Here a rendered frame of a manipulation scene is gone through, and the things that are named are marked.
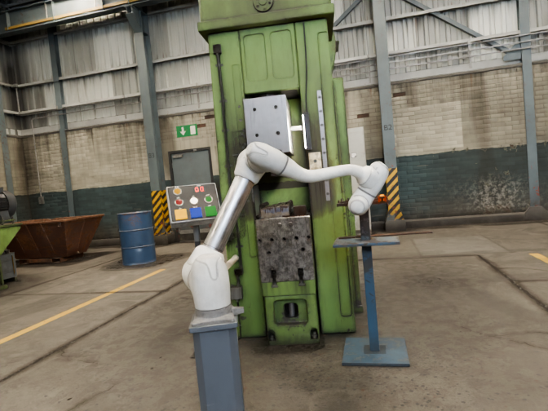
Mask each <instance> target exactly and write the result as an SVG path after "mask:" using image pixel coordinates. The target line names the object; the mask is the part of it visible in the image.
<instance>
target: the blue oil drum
mask: <svg viewBox="0 0 548 411"><path fill-rule="evenodd" d="M117 219H118V226H119V233H120V241H121V249H122V262H123V264H122V265H124V266H134V265H140V264H145V263H152V262H155V261H157V257H156V250H155V244H156V243H155V242H154V235H153V226H152V215H151V210H145V211H136V212H129V213H122V214H117Z"/></svg>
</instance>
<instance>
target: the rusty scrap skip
mask: <svg viewBox="0 0 548 411"><path fill-rule="evenodd" d="M103 216H104V214H93V215H83V216H73V217H63V218H55V219H34V220H27V221H21V222H15V223H22V225H21V228H20V230H19V231H18V232H17V233H16V235H15V236H14V238H13V239H12V240H11V242H10V243H9V245H8V246H7V249H8V250H10V252H15V258H16V259H20V260H19V262H20V264H30V263H51V262H53V263H62V262H64V261H68V260H70V259H76V258H79V257H82V256H84V253H83V252H86V251H87V249H88V247H89V245H90V243H91V241H92V239H93V236H94V235H95V232H96V230H97V228H98V226H99V223H100V221H101V219H102V217H103ZM52 258H53V259H52Z"/></svg>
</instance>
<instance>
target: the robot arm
mask: <svg viewBox="0 0 548 411"><path fill-rule="evenodd" d="M265 172H271V173H273V174H276V175H279V176H283V177H286V178H289V179H293V180H296V181H299V182H304V183H315V182H320V181H323V180H327V179H334V178H337V177H342V176H345V175H352V176H354V177H356V182H357V183H358V184H359V187H358V188H357V189H356V191H355V192H354V194H353V195H352V196H351V199H350V201H349V202H348V209H349V210H350V211H351V213H353V214H354V215H363V214H365V213H366V212H367V210H368V209H369V207H370V206H371V205H372V204H373V200H374V198H375V197H376V196H377V195H378V193H379V192H380V191H381V189H382V187H383V185H384V183H385V182H386V180H387V176H388V173H389V170H388V167H387V166H386V165H384V164H383V163H382V162H380V161H376V162H374V163H372V164H371V165H370V166H364V167H362V166H357V165H341V166H333V167H328V168H323V169H318V170H306V169H303V168H302V167H301V166H299V165H298V164H297V163H295V162H294V161H293V160H291V159H290V158H289V157H287V156H286V155H285V154H284V153H282V152H281V151H279V150H277V149H276V148H274V147H272V146H270V145H267V144H264V143H260V142H253V143H251V144H249V145H248V147H247V149H245V150H244V151H242V152H241V153H240V155H239V157H238V158H237V163H236V169H235V171H234V174H235V178H234V180H233V182H232V185H231V187H230V188H229V190H228V193H227V196H226V197H225V199H224V201H223V204H222V205H221V207H220V209H219V212H218V214H217V216H216V218H215V220H214V222H213V224H212V227H211V229H210V231H209V233H208V235H207V237H206V239H205V242H204V244H203V245H199V246H198V247H196V248H195V250H194V251H193V252H192V254H191V256H190V258H189V259H188V261H187V262H186V263H185V264H184V265H183V270H182V277H183V281H184V283H185V285H186V286H187V287H188V288H189V289H190V290H191V291H192V296H193V300H194V304H195V312H194V315H195V316H194V320H193V322H192V323H191V326H192V327H198V326H203V325H215V324H222V323H232V322H235V321H236V318H235V317H234V316H235V315H238V314H241V313H244V307H234V306H233V305H231V292H230V281H229V275H228V268H227V265H226V263H225V262H224V256H223V254H222V252H223V250H224V248H225V245H226V244H227V242H228V239H229V237H230V235H231V233H232V230H233V228H234V227H235V224H236V221H237V220H238V218H239V216H240V213H241V211H242V209H243V207H244V205H245V202H246V200H247V198H248V196H249V194H250V191H251V189H252V187H253V186H254V185H255V184H257V183H258V182H259V180H260V179H261V178H262V176H263V175H264V174H265Z"/></svg>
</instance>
